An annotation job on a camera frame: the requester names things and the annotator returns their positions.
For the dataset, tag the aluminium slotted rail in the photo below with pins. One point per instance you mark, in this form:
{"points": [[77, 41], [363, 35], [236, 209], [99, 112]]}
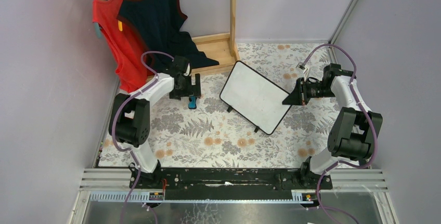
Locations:
{"points": [[117, 196]]}

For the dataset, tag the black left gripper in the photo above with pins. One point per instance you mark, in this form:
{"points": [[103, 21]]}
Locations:
{"points": [[185, 89]]}

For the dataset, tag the navy tank top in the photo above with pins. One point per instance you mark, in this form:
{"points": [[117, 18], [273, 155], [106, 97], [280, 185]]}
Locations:
{"points": [[158, 23]]}

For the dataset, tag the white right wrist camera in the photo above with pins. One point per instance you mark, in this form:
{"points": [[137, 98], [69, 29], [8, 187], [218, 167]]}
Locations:
{"points": [[303, 68]]}

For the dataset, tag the red tank top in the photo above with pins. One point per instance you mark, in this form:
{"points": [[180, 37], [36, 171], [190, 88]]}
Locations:
{"points": [[124, 45]]}

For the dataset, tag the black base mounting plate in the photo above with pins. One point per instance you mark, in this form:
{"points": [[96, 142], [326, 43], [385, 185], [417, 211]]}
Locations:
{"points": [[178, 178]]}

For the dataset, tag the wooden clothes rack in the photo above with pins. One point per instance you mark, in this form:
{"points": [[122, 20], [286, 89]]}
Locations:
{"points": [[221, 47]]}

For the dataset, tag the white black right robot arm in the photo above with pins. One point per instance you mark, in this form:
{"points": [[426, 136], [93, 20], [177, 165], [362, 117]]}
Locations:
{"points": [[354, 135]]}

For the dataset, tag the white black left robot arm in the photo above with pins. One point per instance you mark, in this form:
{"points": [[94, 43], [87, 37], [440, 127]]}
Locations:
{"points": [[129, 125]]}

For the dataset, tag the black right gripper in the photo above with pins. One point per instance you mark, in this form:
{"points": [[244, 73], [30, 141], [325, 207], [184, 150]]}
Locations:
{"points": [[302, 91]]}

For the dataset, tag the white whiteboard black frame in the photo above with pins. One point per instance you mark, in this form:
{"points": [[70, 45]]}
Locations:
{"points": [[254, 97]]}

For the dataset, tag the blue whiteboard eraser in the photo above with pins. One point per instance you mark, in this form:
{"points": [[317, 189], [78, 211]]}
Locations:
{"points": [[192, 102]]}

